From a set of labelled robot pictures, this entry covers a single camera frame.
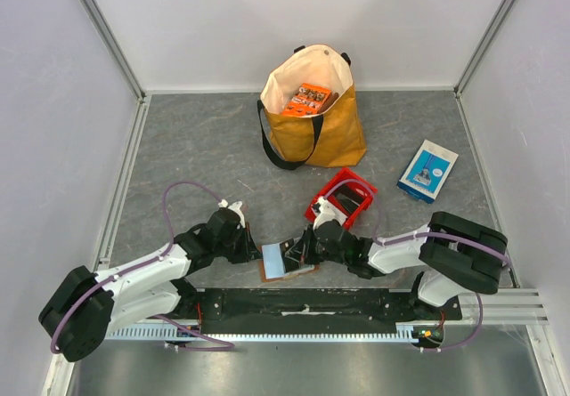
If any brown leather card holder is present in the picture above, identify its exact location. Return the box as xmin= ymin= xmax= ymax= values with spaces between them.
xmin=260 ymin=240 xmax=319 ymax=283

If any red plastic bin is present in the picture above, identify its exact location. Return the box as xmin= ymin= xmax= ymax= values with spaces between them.
xmin=305 ymin=167 xmax=378 ymax=230

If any blue white box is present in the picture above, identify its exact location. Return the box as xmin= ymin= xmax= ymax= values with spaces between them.
xmin=396 ymin=140 xmax=459 ymax=204

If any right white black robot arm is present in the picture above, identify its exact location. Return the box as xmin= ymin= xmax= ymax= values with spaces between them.
xmin=281 ymin=212 xmax=511 ymax=319

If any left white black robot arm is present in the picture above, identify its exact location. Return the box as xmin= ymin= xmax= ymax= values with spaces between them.
xmin=38 ymin=201 xmax=261 ymax=362

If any dark card stack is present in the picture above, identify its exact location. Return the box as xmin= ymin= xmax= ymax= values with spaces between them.
xmin=332 ymin=186 xmax=372 ymax=220

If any yellow tote bag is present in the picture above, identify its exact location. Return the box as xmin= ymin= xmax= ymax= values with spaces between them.
xmin=256 ymin=44 xmax=366 ymax=171

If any orange snack box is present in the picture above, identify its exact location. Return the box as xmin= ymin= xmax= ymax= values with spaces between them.
xmin=281 ymin=84 xmax=332 ymax=117

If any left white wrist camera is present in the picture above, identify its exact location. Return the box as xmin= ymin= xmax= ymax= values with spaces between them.
xmin=218 ymin=199 xmax=247 ymax=221

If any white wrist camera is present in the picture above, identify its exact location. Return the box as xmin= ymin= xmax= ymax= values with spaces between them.
xmin=218 ymin=199 xmax=247 ymax=221
xmin=311 ymin=196 xmax=346 ymax=230

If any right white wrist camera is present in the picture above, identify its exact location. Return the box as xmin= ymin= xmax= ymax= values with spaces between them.
xmin=311 ymin=196 xmax=346 ymax=230

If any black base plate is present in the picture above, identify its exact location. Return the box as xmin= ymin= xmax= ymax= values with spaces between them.
xmin=167 ymin=288 xmax=462 ymax=334

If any white slotted cable duct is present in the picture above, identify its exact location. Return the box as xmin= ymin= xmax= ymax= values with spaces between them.
xmin=105 ymin=321 xmax=422 ymax=343

